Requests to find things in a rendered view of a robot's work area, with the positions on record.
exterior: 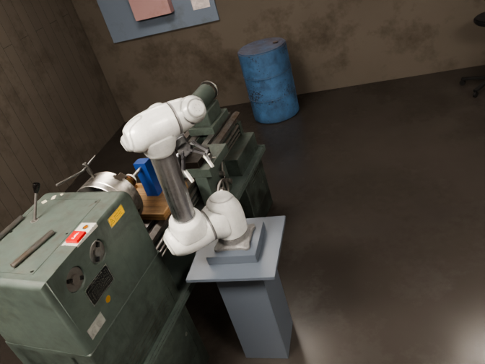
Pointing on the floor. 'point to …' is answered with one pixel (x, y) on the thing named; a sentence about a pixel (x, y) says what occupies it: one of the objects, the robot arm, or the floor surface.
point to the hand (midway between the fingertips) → (201, 172)
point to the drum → (269, 80)
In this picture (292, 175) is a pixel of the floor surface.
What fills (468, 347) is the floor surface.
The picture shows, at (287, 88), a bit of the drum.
